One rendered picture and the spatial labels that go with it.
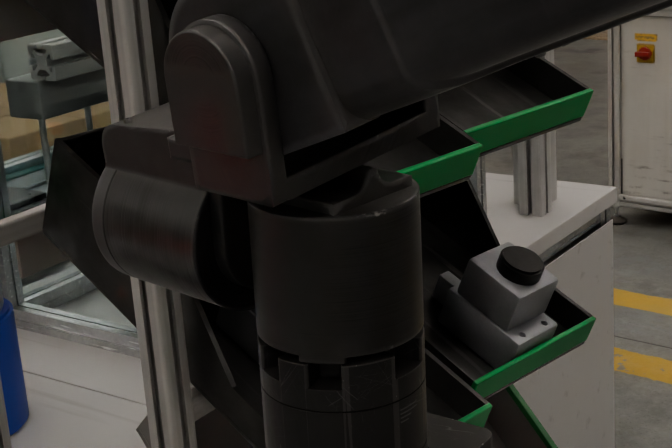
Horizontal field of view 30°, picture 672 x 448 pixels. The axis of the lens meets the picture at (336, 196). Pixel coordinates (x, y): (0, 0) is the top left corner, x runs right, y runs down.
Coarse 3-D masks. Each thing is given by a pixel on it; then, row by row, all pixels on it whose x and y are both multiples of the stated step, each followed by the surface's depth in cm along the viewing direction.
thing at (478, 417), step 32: (64, 160) 77; (96, 160) 81; (64, 192) 78; (64, 224) 79; (96, 256) 77; (128, 288) 76; (192, 320) 72; (192, 352) 73; (224, 352) 76; (192, 384) 73; (224, 384) 71; (256, 384) 74; (448, 384) 76; (224, 416) 72; (256, 416) 70; (448, 416) 76; (480, 416) 74
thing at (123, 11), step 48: (96, 0) 65; (144, 0) 65; (144, 48) 66; (144, 96) 67; (144, 288) 70; (144, 336) 70; (0, 384) 82; (144, 384) 71; (0, 432) 83; (192, 432) 72
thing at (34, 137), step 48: (0, 48) 174; (48, 48) 169; (0, 96) 177; (48, 96) 171; (96, 96) 166; (0, 144) 180; (48, 144) 174; (0, 192) 183; (48, 288) 183; (96, 288) 176
